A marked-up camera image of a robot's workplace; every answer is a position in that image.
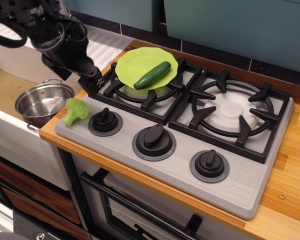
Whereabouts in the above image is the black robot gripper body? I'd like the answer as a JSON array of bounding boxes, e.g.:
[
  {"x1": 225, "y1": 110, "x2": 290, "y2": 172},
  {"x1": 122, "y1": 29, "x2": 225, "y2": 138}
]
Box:
[{"x1": 41, "y1": 38, "x2": 102, "y2": 78}]

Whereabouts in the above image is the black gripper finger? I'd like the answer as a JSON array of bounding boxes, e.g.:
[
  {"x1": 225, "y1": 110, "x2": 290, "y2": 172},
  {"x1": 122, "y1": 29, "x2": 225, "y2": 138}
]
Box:
[
  {"x1": 41, "y1": 56, "x2": 72, "y2": 81},
  {"x1": 78, "y1": 73, "x2": 104, "y2": 98}
]

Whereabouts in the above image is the light green toy cauliflower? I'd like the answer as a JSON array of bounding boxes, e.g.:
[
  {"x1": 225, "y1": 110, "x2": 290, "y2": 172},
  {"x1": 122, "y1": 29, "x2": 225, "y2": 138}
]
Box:
[{"x1": 63, "y1": 97, "x2": 90, "y2": 126}]

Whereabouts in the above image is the lime green plastic plate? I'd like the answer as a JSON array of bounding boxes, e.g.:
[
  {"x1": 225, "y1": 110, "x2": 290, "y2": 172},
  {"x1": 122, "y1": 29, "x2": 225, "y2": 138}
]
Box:
[{"x1": 115, "y1": 47, "x2": 179, "y2": 90}]

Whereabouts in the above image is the dark green toy pickle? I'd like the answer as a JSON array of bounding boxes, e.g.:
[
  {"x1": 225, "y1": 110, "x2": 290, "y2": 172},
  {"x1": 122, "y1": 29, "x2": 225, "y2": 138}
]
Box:
[{"x1": 133, "y1": 61, "x2": 171, "y2": 90}]

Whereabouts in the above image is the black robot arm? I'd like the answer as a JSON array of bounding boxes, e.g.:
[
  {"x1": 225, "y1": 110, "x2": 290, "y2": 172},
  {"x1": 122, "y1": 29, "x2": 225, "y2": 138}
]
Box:
[{"x1": 0, "y1": 0, "x2": 105, "y2": 98}]

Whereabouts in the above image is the stainless steel pot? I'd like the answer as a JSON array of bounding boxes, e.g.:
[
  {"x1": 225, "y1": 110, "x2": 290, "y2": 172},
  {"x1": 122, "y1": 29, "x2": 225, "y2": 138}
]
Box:
[{"x1": 14, "y1": 78, "x2": 75, "y2": 132}]

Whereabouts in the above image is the black left stove knob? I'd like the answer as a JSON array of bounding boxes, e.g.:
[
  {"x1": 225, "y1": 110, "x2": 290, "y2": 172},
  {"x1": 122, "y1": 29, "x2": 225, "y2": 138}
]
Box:
[{"x1": 88, "y1": 107, "x2": 123, "y2": 137}]

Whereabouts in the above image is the black stove knob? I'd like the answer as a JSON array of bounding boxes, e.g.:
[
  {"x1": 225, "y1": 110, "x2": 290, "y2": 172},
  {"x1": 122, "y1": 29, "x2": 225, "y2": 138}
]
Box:
[
  {"x1": 132, "y1": 124, "x2": 177, "y2": 162},
  {"x1": 88, "y1": 107, "x2": 123, "y2": 137},
  {"x1": 189, "y1": 149, "x2": 230, "y2": 184}
]

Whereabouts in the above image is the black middle stove knob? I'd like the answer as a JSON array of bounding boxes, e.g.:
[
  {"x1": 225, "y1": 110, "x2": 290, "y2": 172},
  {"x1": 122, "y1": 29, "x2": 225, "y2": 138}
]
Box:
[{"x1": 132, "y1": 124, "x2": 177, "y2": 162}]

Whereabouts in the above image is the wooden drawer front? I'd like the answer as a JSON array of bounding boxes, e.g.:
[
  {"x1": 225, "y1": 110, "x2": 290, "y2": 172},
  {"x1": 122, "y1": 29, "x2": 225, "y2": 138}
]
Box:
[{"x1": 0, "y1": 157, "x2": 88, "y2": 240}]

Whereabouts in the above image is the toy oven door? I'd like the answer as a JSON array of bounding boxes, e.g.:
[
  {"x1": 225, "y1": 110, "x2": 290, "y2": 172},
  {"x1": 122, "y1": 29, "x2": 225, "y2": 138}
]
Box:
[{"x1": 79, "y1": 168, "x2": 248, "y2": 240}]

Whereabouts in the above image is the grey toy stove top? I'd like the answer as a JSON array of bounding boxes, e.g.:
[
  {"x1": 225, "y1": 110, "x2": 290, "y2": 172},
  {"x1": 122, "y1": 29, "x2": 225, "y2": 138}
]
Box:
[{"x1": 55, "y1": 47, "x2": 295, "y2": 219}]

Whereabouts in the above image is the black right stove knob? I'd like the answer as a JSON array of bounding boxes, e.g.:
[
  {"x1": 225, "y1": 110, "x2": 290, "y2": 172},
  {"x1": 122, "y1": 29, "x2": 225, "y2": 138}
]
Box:
[{"x1": 189, "y1": 149, "x2": 230, "y2": 184}]

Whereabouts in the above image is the black right burner grate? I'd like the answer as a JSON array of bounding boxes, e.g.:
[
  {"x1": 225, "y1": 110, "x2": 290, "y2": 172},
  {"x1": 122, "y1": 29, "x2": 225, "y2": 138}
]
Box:
[{"x1": 169, "y1": 70, "x2": 295, "y2": 164}]

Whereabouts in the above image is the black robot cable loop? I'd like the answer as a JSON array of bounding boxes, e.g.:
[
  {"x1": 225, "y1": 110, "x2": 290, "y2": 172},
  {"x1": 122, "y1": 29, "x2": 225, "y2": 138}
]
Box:
[{"x1": 0, "y1": 14, "x2": 28, "y2": 49}]

